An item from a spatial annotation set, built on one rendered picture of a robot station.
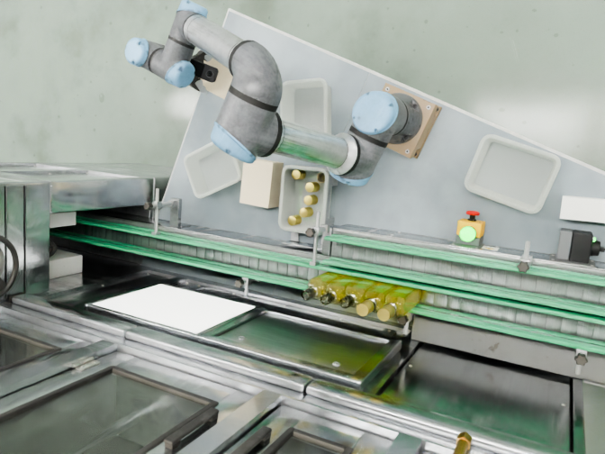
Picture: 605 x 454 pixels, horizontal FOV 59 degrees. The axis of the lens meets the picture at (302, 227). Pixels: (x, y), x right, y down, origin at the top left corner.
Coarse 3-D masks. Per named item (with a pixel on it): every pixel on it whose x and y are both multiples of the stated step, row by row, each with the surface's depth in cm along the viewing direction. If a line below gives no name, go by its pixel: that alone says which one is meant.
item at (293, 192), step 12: (288, 168) 180; (300, 168) 178; (312, 168) 175; (288, 180) 183; (300, 180) 186; (312, 180) 184; (288, 192) 184; (300, 192) 186; (312, 192) 184; (324, 192) 174; (288, 204) 186; (300, 204) 187; (324, 204) 175; (288, 216) 187; (312, 216) 185; (324, 216) 175; (288, 228) 182; (300, 228) 182
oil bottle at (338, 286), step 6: (348, 276) 162; (330, 282) 153; (336, 282) 154; (342, 282) 154; (348, 282) 155; (354, 282) 157; (330, 288) 149; (336, 288) 149; (342, 288) 149; (336, 294) 149; (342, 294) 149; (336, 300) 149
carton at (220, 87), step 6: (204, 60) 174; (210, 60) 173; (216, 60) 172; (216, 66) 172; (222, 66) 171; (222, 72) 172; (228, 72) 171; (216, 78) 173; (222, 78) 172; (228, 78) 171; (204, 84) 175; (210, 84) 174; (216, 84) 173; (222, 84) 172; (228, 84) 171; (210, 90) 174; (216, 90) 173; (222, 90) 172; (222, 96) 172
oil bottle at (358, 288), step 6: (360, 282) 154; (366, 282) 155; (372, 282) 156; (378, 282) 158; (348, 288) 148; (354, 288) 148; (360, 288) 148; (366, 288) 149; (348, 294) 147; (354, 294) 146; (360, 294) 146; (360, 300) 146; (354, 306) 147
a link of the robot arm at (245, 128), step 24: (240, 96) 114; (216, 120) 119; (240, 120) 115; (264, 120) 117; (216, 144) 119; (240, 144) 117; (264, 144) 120; (288, 144) 127; (312, 144) 132; (336, 144) 139; (360, 144) 144; (336, 168) 145; (360, 168) 146
